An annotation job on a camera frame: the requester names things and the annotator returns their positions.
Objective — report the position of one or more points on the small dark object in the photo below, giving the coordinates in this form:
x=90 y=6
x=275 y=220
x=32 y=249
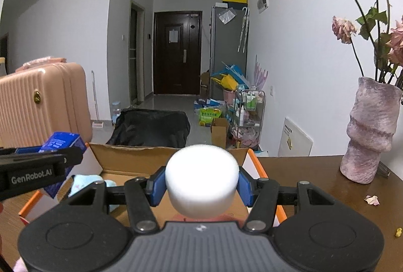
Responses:
x=383 y=169

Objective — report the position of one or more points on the fallen pink petal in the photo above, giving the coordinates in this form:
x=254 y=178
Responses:
x=372 y=200

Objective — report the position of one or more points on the orange cardboard box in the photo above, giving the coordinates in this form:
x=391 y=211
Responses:
x=132 y=158

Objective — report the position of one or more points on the small open cardboard box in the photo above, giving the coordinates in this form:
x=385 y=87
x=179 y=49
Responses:
x=219 y=133

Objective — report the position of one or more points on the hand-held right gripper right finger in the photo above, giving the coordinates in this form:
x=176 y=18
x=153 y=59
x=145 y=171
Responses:
x=244 y=190

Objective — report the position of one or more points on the rolling cart with bottles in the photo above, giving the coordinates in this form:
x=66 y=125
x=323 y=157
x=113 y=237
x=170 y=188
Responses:
x=250 y=114

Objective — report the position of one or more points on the grey refrigerator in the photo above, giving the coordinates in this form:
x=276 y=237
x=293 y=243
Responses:
x=220 y=51

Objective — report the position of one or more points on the green yellow bag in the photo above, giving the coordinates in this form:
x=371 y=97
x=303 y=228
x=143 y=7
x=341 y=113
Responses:
x=209 y=116

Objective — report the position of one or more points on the white round sponge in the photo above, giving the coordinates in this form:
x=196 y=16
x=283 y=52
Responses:
x=201 y=177

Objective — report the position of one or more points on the blue plush toy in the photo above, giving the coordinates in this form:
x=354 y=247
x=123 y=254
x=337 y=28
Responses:
x=85 y=182

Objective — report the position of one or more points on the white heater panel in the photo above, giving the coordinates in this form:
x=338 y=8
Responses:
x=296 y=136

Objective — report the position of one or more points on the purple wing decoration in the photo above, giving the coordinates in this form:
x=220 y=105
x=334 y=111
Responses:
x=260 y=73

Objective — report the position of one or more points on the blue packages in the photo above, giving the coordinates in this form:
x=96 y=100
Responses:
x=206 y=103

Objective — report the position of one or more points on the clear plastic bag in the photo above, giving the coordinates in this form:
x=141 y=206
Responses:
x=227 y=16

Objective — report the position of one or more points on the pink layered sponge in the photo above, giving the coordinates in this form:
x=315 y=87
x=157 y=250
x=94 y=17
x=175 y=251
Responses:
x=231 y=218

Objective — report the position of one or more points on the pink ribbed suitcase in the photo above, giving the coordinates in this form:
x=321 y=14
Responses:
x=47 y=102

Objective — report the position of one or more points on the white flat mop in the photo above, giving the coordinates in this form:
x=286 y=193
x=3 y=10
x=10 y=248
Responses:
x=97 y=124

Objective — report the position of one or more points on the white paper notice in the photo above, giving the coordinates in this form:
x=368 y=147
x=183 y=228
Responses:
x=173 y=36

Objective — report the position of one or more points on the white folded umbrella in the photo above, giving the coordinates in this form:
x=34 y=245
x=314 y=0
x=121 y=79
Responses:
x=243 y=29

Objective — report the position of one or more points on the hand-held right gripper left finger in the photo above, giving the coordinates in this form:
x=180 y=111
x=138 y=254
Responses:
x=156 y=193

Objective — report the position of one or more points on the clear water bottle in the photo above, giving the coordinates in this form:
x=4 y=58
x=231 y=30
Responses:
x=116 y=113

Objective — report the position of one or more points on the pile of blue yellow bags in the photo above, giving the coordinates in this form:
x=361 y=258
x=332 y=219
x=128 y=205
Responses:
x=229 y=78

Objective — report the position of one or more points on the white flat box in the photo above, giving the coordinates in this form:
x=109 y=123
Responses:
x=221 y=4

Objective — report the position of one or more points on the dark entrance door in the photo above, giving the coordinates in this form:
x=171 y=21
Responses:
x=176 y=64

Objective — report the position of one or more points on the brown cardboard box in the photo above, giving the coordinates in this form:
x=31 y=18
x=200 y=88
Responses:
x=205 y=86

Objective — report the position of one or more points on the pink bin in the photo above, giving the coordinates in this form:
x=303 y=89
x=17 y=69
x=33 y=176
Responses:
x=229 y=97

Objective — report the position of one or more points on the black bag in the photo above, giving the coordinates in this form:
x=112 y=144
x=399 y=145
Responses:
x=148 y=128

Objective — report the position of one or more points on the dark interior door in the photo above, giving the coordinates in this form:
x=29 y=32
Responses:
x=133 y=54

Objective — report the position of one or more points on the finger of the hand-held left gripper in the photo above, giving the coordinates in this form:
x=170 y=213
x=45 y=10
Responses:
x=74 y=154
x=26 y=150

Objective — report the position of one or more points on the blue packet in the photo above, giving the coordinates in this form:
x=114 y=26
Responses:
x=63 y=141

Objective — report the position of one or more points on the purple ceramic vase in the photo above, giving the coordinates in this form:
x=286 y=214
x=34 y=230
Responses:
x=368 y=133

